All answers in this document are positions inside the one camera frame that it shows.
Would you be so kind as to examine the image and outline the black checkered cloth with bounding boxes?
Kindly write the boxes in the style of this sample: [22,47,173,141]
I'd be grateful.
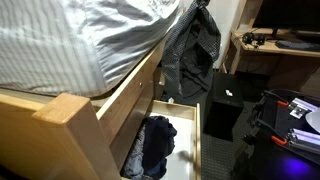
[161,0,222,105]

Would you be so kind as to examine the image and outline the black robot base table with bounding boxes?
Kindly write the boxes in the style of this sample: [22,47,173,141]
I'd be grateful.
[229,88,320,180]

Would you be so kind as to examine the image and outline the large wooden drawer white inside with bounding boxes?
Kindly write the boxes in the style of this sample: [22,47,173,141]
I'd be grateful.
[119,99,202,180]

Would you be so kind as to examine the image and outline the navy blue cloth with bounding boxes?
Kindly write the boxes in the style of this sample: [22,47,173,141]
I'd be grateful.
[142,115,179,180]

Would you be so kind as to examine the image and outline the grey blue cloth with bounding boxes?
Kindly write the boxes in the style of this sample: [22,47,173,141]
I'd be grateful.
[121,124,148,180]

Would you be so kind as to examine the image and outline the black box stool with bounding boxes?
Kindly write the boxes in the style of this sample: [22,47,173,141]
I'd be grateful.
[203,71,245,142]

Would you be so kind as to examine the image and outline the black headphones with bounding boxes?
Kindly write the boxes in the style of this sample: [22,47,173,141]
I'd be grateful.
[241,31,268,48]

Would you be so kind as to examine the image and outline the grey striped sheet mattress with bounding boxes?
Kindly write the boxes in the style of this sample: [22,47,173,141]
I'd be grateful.
[0,0,183,98]

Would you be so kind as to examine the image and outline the orange black bar clamp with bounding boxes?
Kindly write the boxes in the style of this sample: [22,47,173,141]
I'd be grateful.
[261,93,290,108]
[243,121,288,147]

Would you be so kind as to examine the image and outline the wooden desk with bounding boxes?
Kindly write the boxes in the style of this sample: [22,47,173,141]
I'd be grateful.
[219,0,320,92]

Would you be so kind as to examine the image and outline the black keyboard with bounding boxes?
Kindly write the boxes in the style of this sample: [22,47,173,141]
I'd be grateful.
[275,39,320,53]

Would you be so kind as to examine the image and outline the black monitor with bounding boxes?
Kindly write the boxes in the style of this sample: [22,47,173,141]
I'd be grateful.
[252,0,320,38]

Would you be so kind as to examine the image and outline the white round disc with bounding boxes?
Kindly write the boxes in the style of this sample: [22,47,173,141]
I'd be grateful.
[305,107,320,135]

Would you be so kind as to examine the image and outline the wooden bed frame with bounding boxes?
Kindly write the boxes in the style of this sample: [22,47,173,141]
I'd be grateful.
[0,33,171,180]

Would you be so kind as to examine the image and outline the silver aluminium rail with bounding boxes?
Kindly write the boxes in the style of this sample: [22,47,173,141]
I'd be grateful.
[287,97,320,120]
[287,128,320,155]

